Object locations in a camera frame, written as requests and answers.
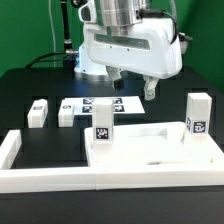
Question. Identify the black tag marker plate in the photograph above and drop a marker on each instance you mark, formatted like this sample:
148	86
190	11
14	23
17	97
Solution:
122	105

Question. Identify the white U-shaped obstacle fence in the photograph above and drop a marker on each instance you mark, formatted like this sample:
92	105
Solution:
87	178

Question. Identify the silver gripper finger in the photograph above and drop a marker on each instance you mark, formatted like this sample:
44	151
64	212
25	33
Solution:
115	74
150	86

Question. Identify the white desk top tray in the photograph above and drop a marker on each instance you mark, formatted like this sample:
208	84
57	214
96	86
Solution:
140	145

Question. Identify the black post with connector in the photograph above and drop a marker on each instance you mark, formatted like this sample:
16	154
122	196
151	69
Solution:
70	54

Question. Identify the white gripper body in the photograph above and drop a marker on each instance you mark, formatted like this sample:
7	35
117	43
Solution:
128	35

